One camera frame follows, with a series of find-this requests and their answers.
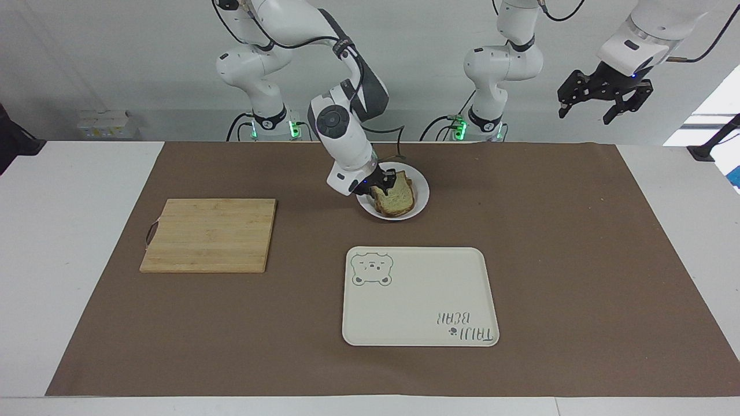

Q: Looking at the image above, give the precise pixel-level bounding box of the black stand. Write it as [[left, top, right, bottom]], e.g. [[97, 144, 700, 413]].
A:
[[687, 113, 740, 163], [0, 104, 47, 175]]

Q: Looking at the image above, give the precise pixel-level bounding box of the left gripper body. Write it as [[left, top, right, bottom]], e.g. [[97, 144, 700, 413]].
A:
[[591, 60, 653, 94]]

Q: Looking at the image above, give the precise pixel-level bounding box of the bread slice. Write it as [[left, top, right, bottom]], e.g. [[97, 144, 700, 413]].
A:
[[369, 176, 416, 218]]

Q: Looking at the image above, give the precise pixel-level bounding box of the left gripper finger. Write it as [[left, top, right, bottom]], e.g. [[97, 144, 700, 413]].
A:
[[557, 69, 605, 120], [603, 81, 654, 125]]

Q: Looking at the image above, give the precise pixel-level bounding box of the cream tray with bear print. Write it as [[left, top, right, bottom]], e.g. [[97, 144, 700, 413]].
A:
[[342, 247, 500, 347]]

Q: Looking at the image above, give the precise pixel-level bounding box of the wooden cutting board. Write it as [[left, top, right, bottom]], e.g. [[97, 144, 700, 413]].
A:
[[139, 199, 278, 274]]

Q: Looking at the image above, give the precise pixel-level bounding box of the white round plate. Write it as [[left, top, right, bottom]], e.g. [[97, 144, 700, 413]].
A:
[[356, 162, 430, 221]]

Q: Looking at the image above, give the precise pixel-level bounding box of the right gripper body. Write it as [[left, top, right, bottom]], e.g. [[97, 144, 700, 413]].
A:
[[354, 166, 387, 196]]

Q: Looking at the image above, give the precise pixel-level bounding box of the white box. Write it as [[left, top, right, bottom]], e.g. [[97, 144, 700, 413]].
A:
[[77, 109, 141, 140]]

